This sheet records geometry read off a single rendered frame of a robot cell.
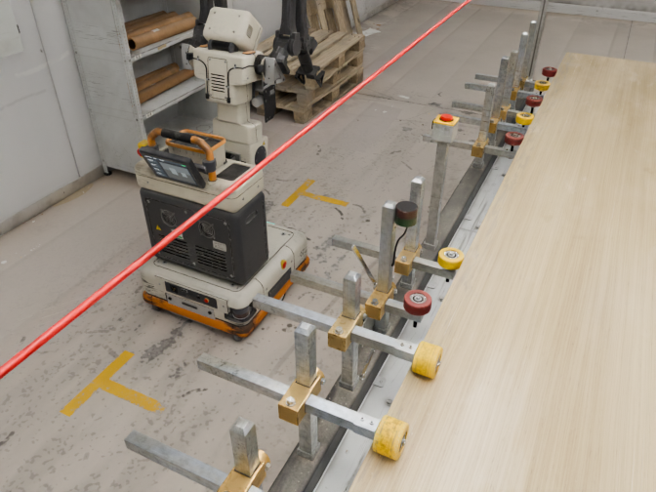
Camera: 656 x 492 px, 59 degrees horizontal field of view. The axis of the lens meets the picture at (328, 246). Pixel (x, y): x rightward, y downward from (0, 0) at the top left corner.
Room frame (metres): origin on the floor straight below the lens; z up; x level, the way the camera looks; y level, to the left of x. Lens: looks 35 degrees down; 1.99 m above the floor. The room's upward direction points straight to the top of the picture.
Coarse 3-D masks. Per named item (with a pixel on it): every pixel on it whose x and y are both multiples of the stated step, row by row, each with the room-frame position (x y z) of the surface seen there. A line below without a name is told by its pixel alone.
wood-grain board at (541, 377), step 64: (576, 64) 3.36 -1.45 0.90; (640, 64) 3.36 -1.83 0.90; (576, 128) 2.46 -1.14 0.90; (640, 128) 2.46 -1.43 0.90; (512, 192) 1.87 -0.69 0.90; (576, 192) 1.87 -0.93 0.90; (640, 192) 1.87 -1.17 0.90; (512, 256) 1.47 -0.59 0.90; (576, 256) 1.47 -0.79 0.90; (640, 256) 1.47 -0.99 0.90; (448, 320) 1.17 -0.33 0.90; (512, 320) 1.17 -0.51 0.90; (576, 320) 1.17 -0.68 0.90; (640, 320) 1.17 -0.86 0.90; (448, 384) 0.95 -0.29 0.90; (512, 384) 0.95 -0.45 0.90; (576, 384) 0.95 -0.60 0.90; (640, 384) 0.95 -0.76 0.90; (448, 448) 0.77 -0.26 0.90; (512, 448) 0.77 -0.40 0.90; (576, 448) 0.77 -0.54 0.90; (640, 448) 0.77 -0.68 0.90
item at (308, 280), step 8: (296, 272) 1.44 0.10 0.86; (304, 272) 1.44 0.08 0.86; (296, 280) 1.42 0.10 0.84; (304, 280) 1.41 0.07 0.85; (312, 280) 1.40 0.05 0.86; (320, 280) 1.40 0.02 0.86; (328, 280) 1.40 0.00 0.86; (312, 288) 1.40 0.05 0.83; (320, 288) 1.38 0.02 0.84; (328, 288) 1.37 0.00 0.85; (336, 288) 1.36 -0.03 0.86; (360, 296) 1.33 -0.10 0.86; (368, 296) 1.33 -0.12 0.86; (392, 304) 1.29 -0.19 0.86; (400, 304) 1.29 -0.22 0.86; (392, 312) 1.28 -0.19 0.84; (400, 312) 1.27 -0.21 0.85; (416, 320) 1.24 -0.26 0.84
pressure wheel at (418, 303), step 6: (408, 294) 1.28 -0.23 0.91; (414, 294) 1.28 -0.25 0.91; (420, 294) 1.28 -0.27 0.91; (426, 294) 1.28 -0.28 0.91; (408, 300) 1.25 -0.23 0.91; (414, 300) 1.26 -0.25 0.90; (420, 300) 1.25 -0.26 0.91; (426, 300) 1.26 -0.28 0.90; (408, 306) 1.24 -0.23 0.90; (414, 306) 1.23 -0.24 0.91; (420, 306) 1.23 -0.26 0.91; (426, 306) 1.23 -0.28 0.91; (408, 312) 1.24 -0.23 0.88; (414, 312) 1.23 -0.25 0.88; (420, 312) 1.22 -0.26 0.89; (426, 312) 1.23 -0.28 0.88; (414, 324) 1.26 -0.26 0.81
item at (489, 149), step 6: (426, 138) 2.54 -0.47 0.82; (450, 144) 2.48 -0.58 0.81; (456, 144) 2.47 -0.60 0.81; (462, 144) 2.46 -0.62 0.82; (468, 144) 2.45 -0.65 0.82; (486, 144) 2.44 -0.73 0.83; (486, 150) 2.41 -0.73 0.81; (492, 150) 2.40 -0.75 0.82; (498, 150) 2.39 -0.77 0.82; (504, 150) 2.38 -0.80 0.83; (510, 150) 2.38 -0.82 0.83; (504, 156) 2.37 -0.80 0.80; (510, 156) 2.36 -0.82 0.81
